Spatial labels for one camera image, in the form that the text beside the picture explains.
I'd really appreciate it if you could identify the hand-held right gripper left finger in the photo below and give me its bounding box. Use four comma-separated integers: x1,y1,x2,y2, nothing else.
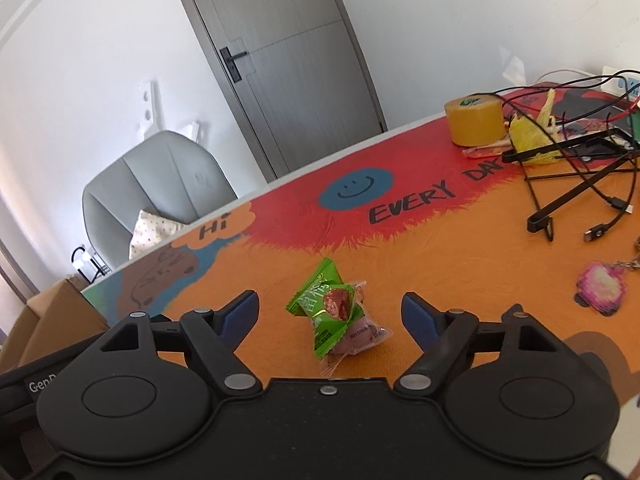
97,289,263,397

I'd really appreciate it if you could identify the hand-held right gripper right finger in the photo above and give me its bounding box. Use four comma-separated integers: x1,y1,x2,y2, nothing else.
394,291,566,397

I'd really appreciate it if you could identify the pinkish purple snack packet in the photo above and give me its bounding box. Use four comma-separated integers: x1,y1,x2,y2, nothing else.
320,280,393,377

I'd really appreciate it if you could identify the green candy packet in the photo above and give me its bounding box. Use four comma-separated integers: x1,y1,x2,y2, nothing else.
285,257,368,359

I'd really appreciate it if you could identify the cardboard box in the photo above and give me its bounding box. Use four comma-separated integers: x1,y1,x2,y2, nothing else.
0,277,110,376

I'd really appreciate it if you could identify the colourful printed table mat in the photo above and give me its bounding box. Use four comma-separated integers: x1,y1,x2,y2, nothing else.
82,80,640,411

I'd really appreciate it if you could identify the dotted pillow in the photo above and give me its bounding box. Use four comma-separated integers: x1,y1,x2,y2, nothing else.
129,210,185,261

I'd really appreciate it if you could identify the grey chair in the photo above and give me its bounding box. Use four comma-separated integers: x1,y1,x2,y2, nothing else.
82,130,238,268

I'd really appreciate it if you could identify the clear red wrapper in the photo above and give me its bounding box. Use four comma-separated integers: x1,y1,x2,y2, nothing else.
462,142,516,160

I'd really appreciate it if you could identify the yellow tape roll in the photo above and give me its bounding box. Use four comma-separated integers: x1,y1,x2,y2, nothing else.
445,94,507,147

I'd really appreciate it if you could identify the yellow crumpled wrapper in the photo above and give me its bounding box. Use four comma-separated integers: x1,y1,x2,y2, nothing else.
509,89,563,166

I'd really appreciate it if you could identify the grey door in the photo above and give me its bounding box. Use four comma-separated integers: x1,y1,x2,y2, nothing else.
165,0,388,183

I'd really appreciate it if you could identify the white power strip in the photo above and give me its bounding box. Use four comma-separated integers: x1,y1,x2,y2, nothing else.
600,66,640,96

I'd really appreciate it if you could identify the pink keychain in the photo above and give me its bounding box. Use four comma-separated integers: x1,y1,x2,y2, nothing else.
575,260,628,317

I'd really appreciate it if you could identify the black wire stand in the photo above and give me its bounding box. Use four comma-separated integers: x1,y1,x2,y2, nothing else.
502,127,640,243

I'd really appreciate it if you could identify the black wire rack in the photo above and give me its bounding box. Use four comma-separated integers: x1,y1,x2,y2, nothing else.
492,72,640,244

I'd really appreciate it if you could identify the black door handle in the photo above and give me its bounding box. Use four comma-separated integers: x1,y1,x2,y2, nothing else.
219,46,248,83

